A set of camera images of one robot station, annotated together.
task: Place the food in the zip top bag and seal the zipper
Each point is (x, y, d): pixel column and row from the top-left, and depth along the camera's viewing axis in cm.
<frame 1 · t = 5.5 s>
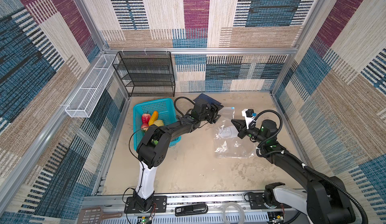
left hand: (225, 107, 87), fingers open
right hand: (232, 121, 81), fingers closed
clear zip top bag: (228, 144, 93), point 2 cm above the table
teal plastic basket: (165, 108, 110), point 4 cm above the table
red apple: (146, 118, 104), point 4 cm above the table

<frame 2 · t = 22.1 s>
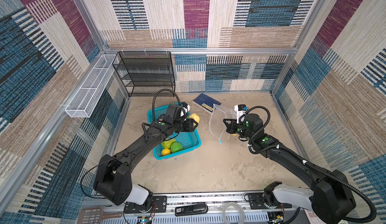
left hand: (195, 122, 82), fingers open
right hand: (223, 122, 81), fingers closed
clear zip top bag: (218, 114, 89), point 17 cm above the table
teal plastic basket: (189, 140, 98), on the table
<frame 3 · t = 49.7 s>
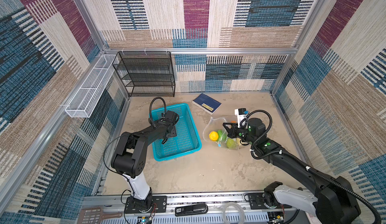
left hand: (168, 130, 96), fingers open
right hand: (223, 126, 80), fingers closed
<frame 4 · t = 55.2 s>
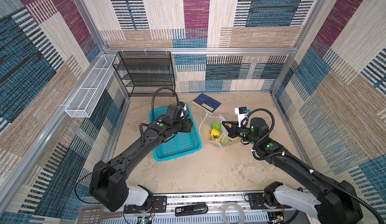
left hand: (189, 121, 81), fingers open
right hand: (222, 125, 77), fingers closed
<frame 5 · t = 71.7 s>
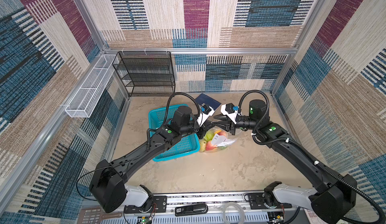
left hand: (214, 122, 72), fingers closed
right hand: (214, 121, 69), fingers open
clear zip top bag: (216, 140, 82), point 14 cm above the table
